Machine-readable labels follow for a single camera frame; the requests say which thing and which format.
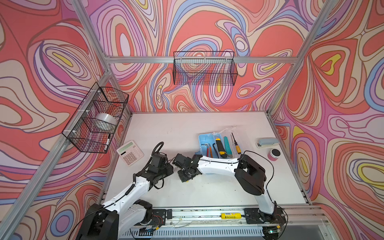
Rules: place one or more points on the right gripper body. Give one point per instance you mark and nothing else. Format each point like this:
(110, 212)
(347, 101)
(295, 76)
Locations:
(184, 176)

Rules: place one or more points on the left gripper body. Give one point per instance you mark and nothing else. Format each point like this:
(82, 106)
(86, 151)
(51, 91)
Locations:
(166, 170)

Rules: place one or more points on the red handled hex key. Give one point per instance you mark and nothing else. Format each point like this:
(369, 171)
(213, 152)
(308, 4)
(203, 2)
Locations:
(208, 149)

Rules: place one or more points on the yellow black utility knife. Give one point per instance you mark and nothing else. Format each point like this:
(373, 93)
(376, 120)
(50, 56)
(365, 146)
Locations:
(221, 149)

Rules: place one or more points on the teal utility knife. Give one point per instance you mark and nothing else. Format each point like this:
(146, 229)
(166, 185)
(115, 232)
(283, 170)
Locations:
(228, 147)

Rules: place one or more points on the blue plastic tool box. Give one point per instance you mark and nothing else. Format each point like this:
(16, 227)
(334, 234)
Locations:
(240, 135)

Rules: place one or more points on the yellow handled screwdriver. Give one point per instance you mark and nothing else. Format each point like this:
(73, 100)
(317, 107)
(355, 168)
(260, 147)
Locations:
(237, 147)

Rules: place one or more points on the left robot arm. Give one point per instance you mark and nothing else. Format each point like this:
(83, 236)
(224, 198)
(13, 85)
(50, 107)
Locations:
(103, 222)

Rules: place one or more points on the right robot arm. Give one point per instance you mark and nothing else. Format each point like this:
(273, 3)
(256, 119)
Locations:
(249, 174)

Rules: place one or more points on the white pink calculator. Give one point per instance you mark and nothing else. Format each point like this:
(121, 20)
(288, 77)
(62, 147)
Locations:
(130, 153)

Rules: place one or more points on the marker pen in basket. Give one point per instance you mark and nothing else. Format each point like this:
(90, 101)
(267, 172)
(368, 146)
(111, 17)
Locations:
(107, 143)

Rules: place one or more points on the grey stapler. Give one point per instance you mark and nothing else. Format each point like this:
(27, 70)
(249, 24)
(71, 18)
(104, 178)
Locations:
(266, 142)

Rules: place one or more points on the pink tape roll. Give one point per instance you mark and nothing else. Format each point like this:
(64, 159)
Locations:
(274, 154)

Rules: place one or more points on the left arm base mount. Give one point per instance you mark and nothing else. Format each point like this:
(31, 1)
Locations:
(156, 218)

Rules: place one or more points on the silver duct tape roll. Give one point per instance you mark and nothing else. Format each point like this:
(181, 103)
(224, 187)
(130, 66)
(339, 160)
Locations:
(105, 122)

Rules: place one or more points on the black wire basket left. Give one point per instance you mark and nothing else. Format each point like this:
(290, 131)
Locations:
(81, 131)

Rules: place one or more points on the black wire basket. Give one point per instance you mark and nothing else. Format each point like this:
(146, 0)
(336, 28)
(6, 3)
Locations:
(81, 131)
(204, 68)

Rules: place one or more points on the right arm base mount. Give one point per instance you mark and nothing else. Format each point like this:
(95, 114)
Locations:
(255, 216)

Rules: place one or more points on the black wire basket back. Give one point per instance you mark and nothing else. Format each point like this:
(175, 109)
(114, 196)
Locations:
(204, 68)

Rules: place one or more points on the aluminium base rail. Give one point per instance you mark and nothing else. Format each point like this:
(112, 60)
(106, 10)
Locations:
(207, 216)

